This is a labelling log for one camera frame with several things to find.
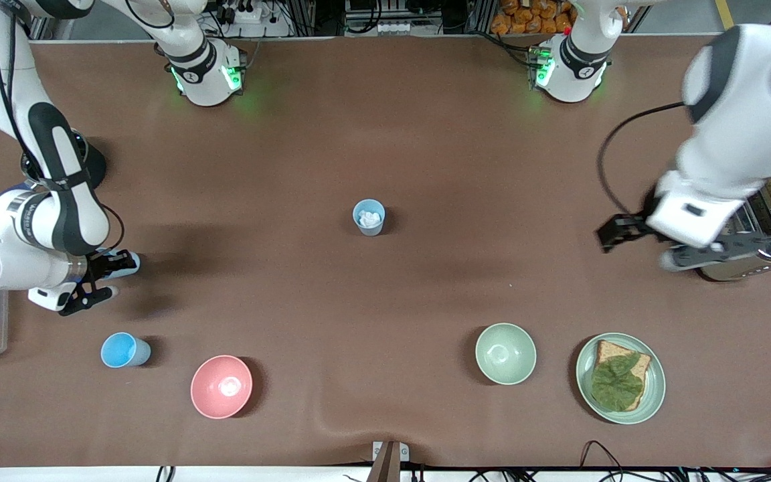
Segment silver toaster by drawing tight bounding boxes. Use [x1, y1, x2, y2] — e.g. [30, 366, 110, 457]
[697, 191, 771, 282]

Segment green lettuce leaf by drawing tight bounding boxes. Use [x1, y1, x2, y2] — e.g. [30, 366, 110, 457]
[590, 353, 647, 412]

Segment pale green plate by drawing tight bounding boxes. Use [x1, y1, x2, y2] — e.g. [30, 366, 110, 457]
[576, 333, 666, 425]

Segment pale green bowl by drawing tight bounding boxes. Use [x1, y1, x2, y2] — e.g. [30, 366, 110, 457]
[475, 323, 537, 386]

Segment pink bowl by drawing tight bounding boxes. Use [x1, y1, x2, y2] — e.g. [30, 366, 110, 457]
[190, 355, 253, 420]

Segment bag of bread rolls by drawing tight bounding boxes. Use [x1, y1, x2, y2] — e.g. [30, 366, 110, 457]
[491, 0, 574, 34]

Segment white power strip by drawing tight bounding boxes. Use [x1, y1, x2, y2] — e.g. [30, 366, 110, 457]
[220, 0, 267, 25]

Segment black pot blue handle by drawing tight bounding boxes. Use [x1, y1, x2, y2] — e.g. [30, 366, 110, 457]
[0, 131, 108, 230]

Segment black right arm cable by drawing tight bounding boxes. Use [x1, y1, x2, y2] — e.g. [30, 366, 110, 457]
[0, 0, 126, 250]

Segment metal table clamp bracket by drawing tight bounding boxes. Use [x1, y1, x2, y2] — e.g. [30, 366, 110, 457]
[367, 440, 410, 482]

